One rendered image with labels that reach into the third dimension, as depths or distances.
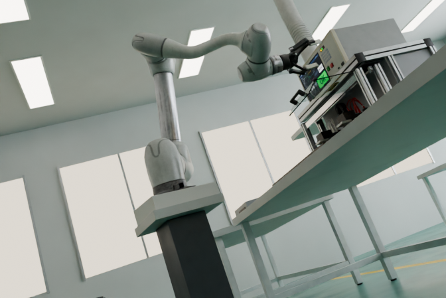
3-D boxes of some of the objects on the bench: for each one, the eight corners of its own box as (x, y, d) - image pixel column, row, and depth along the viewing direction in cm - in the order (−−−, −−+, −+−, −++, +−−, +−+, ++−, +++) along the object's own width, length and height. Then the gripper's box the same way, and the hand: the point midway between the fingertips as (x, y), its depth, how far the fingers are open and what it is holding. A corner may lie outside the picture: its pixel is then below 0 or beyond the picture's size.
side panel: (420, 118, 189) (387, 56, 199) (416, 121, 192) (383, 59, 201) (468, 105, 198) (434, 45, 208) (463, 107, 201) (430, 48, 210)
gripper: (281, 88, 214) (320, 77, 220) (285, 44, 197) (326, 34, 202) (275, 79, 220) (312, 70, 225) (277, 36, 202) (318, 26, 208)
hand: (317, 53), depth 213 cm, fingers open, 13 cm apart
